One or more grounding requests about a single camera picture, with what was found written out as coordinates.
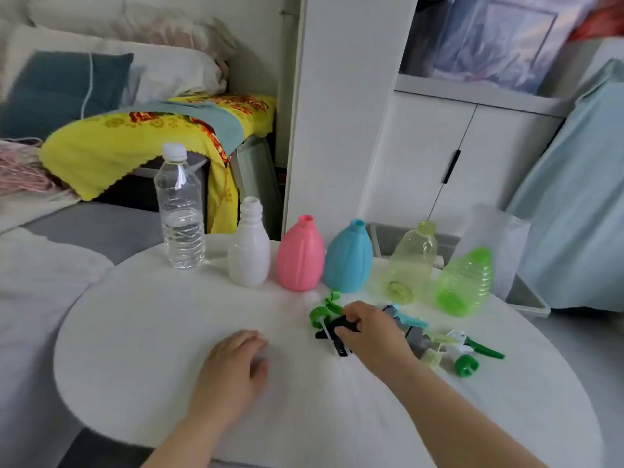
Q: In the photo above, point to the person's right hand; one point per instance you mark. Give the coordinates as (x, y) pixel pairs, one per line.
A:
(380, 341)

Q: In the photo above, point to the person's left hand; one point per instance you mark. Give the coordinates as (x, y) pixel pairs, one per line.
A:
(229, 375)

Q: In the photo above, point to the grey blue spray head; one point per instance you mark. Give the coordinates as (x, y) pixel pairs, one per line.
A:
(413, 336)

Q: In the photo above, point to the black spray head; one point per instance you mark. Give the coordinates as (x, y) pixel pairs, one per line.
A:
(327, 331)

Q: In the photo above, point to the grey yellow spray head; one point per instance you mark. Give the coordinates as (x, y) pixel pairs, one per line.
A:
(431, 359)

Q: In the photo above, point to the translucent green spray head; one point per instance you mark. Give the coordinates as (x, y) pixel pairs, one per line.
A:
(319, 314)

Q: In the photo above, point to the yellow-green clear bottle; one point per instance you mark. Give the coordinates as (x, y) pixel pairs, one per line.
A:
(412, 263)

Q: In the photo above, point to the blue plastic bottle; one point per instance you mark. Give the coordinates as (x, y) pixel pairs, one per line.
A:
(348, 260)

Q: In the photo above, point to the white green spray head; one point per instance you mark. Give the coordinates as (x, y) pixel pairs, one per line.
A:
(465, 367)

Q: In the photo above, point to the green ribbed bottle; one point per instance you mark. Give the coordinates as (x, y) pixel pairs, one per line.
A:
(463, 285)

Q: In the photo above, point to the pink plastic bottle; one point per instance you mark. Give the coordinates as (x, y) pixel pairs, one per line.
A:
(301, 258)

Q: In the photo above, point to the white plastic bottle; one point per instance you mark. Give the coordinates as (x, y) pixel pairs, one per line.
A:
(248, 258)

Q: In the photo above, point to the person's right forearm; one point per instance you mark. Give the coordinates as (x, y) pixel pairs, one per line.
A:
(463, 424)

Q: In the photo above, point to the clear water bottle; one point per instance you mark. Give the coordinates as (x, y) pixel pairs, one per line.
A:
(179, 214)

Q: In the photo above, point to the grey plastic bin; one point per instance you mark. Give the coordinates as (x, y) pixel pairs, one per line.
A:
(529, 299)

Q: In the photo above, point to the translucent white plastic bag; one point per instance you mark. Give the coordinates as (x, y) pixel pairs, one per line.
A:
(492, 233)

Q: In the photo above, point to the grey plastic lid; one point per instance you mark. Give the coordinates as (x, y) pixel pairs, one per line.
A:
(256, 175)

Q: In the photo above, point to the white blanket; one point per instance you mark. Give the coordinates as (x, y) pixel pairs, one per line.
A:
(34, 297)

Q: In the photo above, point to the light blue curtain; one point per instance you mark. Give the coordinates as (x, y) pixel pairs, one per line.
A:
(575, 199)

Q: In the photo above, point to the white cabinet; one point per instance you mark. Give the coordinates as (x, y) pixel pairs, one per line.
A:
(341, 92)

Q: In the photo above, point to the teal towel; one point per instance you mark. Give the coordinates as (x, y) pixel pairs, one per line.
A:
(219, 121)

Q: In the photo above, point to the yellow floral cloth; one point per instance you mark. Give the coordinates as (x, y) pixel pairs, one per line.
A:
(97, 146)

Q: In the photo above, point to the pink striped fabric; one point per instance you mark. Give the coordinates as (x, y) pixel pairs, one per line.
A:
(22, 168)

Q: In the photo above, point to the white pillow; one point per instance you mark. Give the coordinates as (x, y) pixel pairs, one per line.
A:
(170, 68)

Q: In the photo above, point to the clear storage bag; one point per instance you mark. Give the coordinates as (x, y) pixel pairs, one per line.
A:
(487, 38)

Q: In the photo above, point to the dark teal pillow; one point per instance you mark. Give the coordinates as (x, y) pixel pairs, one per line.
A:
(53, 92)

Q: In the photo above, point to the red fabric item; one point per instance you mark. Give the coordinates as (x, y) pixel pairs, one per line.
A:
(602, 14)

